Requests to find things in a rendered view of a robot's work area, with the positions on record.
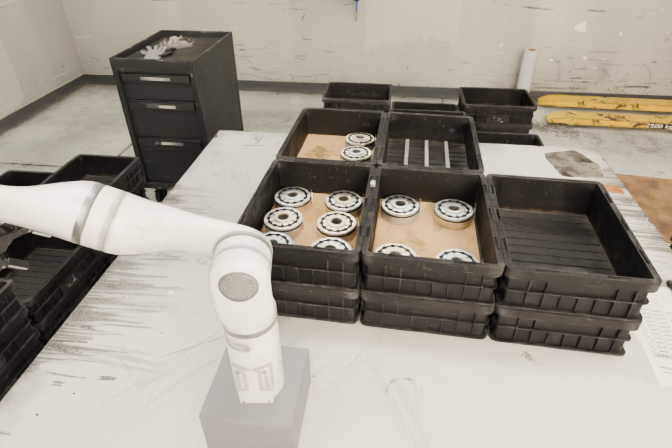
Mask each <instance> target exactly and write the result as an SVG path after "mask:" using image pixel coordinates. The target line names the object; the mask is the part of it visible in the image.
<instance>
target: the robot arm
mask: <svg viewBox="0 0 672 448"><path fill-rule="evenodd" d="M4 223H7V224H6V225H5V224H4ZM21 228H22V229H21ZM11 229H14V232H11V231H10V230H11ZM31 232H32V234H35V235H39V236H43V237H47V238H50V237H51V236H54V237H57V238H60V239H63V240H66V241H69V242H72V243H75V244H78V245H82V246H85V247H89V248H92V249H96V250H99V251H103V252H106V253H110V254H115V255H134V254H144V253H152V252H160V251H182V252H188V253H192V254H196V255H199V256H202V257H205V258H208V259H211V260H212V263H211V267H210V271H209V288H210V292H211V296H212V300H213V304H214V308H215V311H216V315H217V317H218V319H219V320H220V322H221V323H222V325H223V329H224V334H225V339H226V344H227V349H228V354H229V359H230V364H231V369H232V373H233V378H234V383H235V388H236V391H237V393H238V396H239V401H240V403H273V402H274V398H275V396H276V395H277V394H278V393H279V392H280V390H281V389H282V387H283V384H284V370H283V361H282V352H281V343H280V335H279V326H278V316H277V307H276V302H275V300H274V298H273V296H272V288H271V268H272V256H273V249H272V244H271V242H270V240H269V239H268V238H267V237H266V236H265V235H264V234H263V233H261V232H260V231H258V230H256V229H253V228H251V227H247V226H244V225H240V224H236V223H232V222H227V221H223V220H218V219H214V218H209V217H205V216H201V215H197V214H193V213H189V212H186V211H183V210H180V209H177V208H174V207H170V206H167V205H164V204H160V203H157V202H154V201H151V200H148V199H145V198H142V197H139V196H136V195H134V194H131V193H129V192H126V191H123V190H120V189H117V188H114V187H111V186H108V185H105V184H101V183H98V182H93V181H71V182H60V183H52V184H44V185H36V186H6V185H0V271H1V270H2V269H5V268H9V269H15V270H23V269H24V270H27V269H28V268H29V264H28V261H25V260H20V259H15V258H8V259H6V257H5V256H4V254H3V253H2V252H5V251H6V250H7V247H8V246H9V245H10V244H11V243H12V241H13V238H17V237H20V236H21V235H23V234H27V233H31Z"/></svg>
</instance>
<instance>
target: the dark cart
mask: <svg viewBox="0 0 672 448"><path fill-rule="evenodd" d="M180 35H182V36H183V37H184V38H185V37H189V38H192V39H194V40H195V42H194V43H192V44H191V45H193V46H191V47H184V48H179V49H176V50H172V52H173V53H172V54H170V55H167V56H164V57H161V58H159V59H143V58H144V57H145V55H143V54H141V51H142V50H145V51H146V52H147V51H148V49H144V47H146V46H150V47H151V48H152V47H153V46H155V45H156V44H157V43H159V42H160V41H161V42H162V41H163V39H164V38H167V39H168V40H169V38H170V37H172V36H177V37H180ZM153 49H154V48H152V50H153ZM109 61H110V65H111V68H112V72H113V76H114V79H115V83H116V87H117V91H118V94H119V98H120V102H121V105H122V109H123V113H124V116H125V120H126V124H127V128H128V131H129V135H130V139H131V142H132V146H133V150H134V153H135V157H138V158H139V161H140V164H139V165H138V168H139V169H141V171H140V175H141V177H143V178H144V179H145V183H146V184H145V185H144V188H152V189H156V190H155V191H153V192H155V198H156V200H157V202H162V201H163V199H164V198H165V197H166V196H167V190H172V188H173V187H174V186H175V185H176V183H177V182H178V181H179V180H180V178H181V177H182V176H183V175H184V173H185V172H186V171H187V170H188V169H189V167H190V166H191V165H192V164H193V162H194V161H195V160H196V159H197V157H198V156H199V155H200V154H201V152H202V151H203V150H204V149H205V148H206V146H207V145H208V144H209V143H210V141H211V140H212V139H213V138H214V136H215V135H216V134H217V133H218V131H219V130H230V131H244V126H243V118H242V110H241V102H240V94H239V86H238V78H237V70H236V62H235V54H234V46H233V37H232V32H230V31H190V30H160V31H158V32H156V33H154V34H153V35H151V36H149V37H147V38H145V39H143V40H141V41H140V42H138V43H136V44H134V45H132V46H130V47H128V48H127V49H125V50H123V51H121V52H119V53H117V54H115V55H114V56H112V57H110V58H109Z"/></svg>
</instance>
